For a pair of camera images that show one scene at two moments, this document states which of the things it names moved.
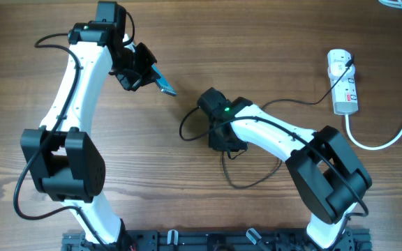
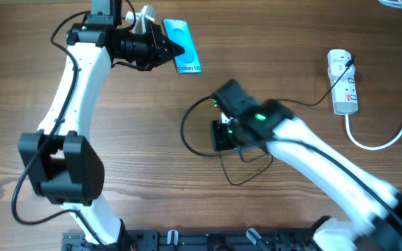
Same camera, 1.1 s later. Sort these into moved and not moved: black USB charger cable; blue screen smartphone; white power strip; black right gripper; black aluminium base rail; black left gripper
Moved: blue screen smartphone; black left gripper; black USB charger cable
Not moved: black right gripper; white power strip; black aluminium base rail
